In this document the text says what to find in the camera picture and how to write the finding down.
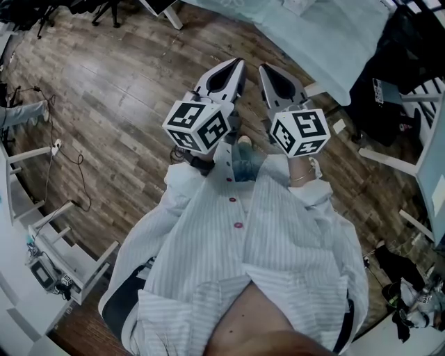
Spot white striped shirt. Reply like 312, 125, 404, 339
98, 145, 369, 356

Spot person's chest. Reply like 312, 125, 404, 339
204, 281, 334, 356

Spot white tabletop device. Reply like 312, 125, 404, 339
29, 255, 58, 291

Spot person's right forearm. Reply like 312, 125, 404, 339
287, 155, 319, 188

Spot spare hand-held gripper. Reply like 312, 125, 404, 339
54, 273, 74, 300

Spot black office chair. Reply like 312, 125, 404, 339
349, 5, 445, 147
0, 0, 58, 39
90, 0, 122, 29

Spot white desk with glass top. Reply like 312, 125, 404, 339
357, 78, 445, 248

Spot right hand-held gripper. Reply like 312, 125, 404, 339
259, 63, 331, 158

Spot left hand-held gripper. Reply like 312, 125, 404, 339
162, 57, 248, 154

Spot black floor cable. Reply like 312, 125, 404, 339
15, 85, 93, 213

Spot white table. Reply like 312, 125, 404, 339
161, 6, 327, 100

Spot blue jeans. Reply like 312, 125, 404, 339
231, 140, 267, 184

